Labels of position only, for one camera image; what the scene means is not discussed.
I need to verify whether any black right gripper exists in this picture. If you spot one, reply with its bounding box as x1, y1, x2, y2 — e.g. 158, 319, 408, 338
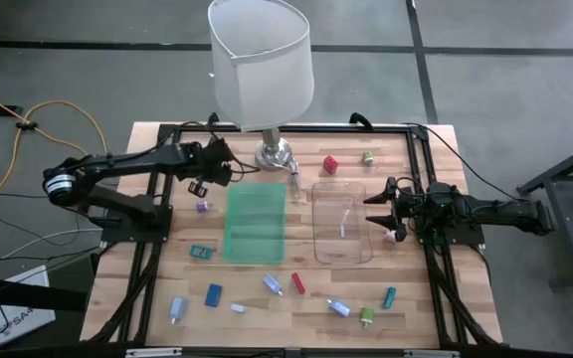
363, 175, 420, 244

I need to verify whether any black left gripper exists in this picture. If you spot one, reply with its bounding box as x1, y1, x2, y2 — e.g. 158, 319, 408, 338
186, 137, 235, 187

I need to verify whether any light blue wall charger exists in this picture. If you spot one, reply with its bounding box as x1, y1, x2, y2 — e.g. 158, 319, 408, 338
262, 273, 285, 297
326, 297, 352, 318
168, 295, 189, 325

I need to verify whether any dark blue digital clock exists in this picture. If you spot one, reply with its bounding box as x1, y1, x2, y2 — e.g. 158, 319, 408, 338
203, 282, 224, 308

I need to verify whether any clear plastic bin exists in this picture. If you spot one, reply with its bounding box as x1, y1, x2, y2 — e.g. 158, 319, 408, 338
310, 180, 375, 266

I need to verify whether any silver lamp base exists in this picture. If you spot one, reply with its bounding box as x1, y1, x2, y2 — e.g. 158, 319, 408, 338
254, 126, 295, 173

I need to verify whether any green translucent plastic bin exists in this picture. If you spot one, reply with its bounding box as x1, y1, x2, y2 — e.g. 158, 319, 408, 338
221, 181, 288, 266

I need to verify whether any white lamp shade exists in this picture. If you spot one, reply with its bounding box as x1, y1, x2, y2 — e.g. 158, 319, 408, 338
207, 0, 316, 133

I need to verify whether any black side table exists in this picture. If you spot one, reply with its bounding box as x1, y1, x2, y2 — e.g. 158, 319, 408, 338
516, 135, 573, 289

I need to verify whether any black beam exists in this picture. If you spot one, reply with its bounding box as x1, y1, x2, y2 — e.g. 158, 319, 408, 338
0, 272, 89, 313

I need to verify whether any white printed box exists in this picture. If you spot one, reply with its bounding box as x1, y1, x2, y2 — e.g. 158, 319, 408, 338
0, 265, 57, 349

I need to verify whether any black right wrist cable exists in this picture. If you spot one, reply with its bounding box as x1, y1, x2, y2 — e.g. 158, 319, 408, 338
394, 175, 420, 200

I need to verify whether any clear lamp cord bundle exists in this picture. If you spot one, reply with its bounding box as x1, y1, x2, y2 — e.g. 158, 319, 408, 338
286, 158, 303, 200

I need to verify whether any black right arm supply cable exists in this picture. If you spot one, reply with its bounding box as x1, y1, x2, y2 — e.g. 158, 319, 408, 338
403, 121, 524, 203

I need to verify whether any silver aluminium bracket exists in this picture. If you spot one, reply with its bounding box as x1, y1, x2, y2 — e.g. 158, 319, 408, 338
125, 347, 183, 358
404, 349, 460, 358

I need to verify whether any yellow extension cable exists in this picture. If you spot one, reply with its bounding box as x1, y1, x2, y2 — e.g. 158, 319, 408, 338
0, 84, 109, 230

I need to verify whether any white floor cable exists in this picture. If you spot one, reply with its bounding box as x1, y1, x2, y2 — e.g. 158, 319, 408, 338
0, 227, 104, 275

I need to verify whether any black floor cable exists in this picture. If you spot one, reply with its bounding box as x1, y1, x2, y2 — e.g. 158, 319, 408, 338
0, 187, 84, 200

